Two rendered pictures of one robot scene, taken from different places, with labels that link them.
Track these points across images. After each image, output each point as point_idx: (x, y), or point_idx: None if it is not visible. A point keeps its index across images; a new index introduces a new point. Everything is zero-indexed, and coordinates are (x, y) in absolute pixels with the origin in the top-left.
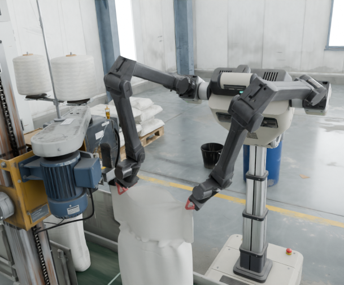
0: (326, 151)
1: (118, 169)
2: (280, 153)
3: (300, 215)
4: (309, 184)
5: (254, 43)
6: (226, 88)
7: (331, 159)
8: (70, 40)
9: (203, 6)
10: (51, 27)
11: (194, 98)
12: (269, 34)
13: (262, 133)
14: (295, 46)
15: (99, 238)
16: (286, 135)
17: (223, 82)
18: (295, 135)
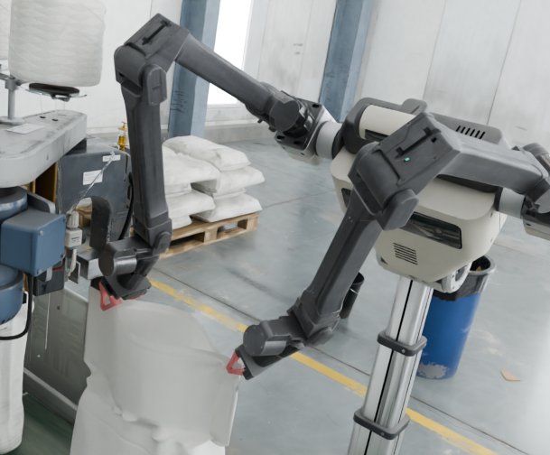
0: None
1: (107, 254)
2: (471, 318)
3: (481, 450)
4: (517, 394)
5: (476, 99)
6: (370, 139)
7: None
8: (123, 9)
9: (395, 7)
10: None
11: (305, 150)
12: (508, 88)
13: (429, 255)
14: None
15: (55, 395)
16: (495, 289)
17: (366, 124)
18: (513, 293)
